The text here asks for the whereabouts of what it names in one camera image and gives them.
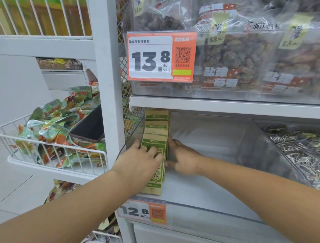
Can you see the person's right hand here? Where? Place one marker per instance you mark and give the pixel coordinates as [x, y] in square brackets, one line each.
[187, 161]

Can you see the person's left hand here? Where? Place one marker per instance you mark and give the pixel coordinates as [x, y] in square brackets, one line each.
[137, 167]

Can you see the green snack packet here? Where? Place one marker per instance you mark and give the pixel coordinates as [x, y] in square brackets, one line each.
[153, 185]

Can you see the row of green packets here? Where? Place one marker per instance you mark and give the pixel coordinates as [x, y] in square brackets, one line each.
[157, 116]

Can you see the white store shelf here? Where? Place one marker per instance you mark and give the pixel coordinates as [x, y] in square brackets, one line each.
[107, 75]

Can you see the sunflower seed packets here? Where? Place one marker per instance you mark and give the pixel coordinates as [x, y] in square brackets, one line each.
[300, 150]

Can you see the person's right forearm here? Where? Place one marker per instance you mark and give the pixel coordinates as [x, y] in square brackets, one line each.
[262, 190]

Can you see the person's left forearm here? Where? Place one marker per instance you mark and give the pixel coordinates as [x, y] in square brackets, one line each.
[62, 212]

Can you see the empty clear plastic bin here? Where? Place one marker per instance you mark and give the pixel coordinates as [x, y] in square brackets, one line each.
[212, 150]

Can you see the orange white price tag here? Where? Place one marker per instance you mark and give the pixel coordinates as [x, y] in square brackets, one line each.
[135, 211]
[147, 60]

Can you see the black smartphone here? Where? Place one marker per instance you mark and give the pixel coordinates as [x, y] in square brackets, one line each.
[87, 127]

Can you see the pile of brown snack bags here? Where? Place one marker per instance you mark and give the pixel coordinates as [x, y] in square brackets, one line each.
[60, 190]

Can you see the pile of green snack bags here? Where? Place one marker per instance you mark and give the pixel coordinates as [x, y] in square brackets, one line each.
[50, 112]

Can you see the clear bin of nut bags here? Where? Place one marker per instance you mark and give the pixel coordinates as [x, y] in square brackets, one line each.
[237, 57]

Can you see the row of yellow brown boxes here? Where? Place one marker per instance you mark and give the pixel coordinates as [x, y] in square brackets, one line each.
[60, 63]

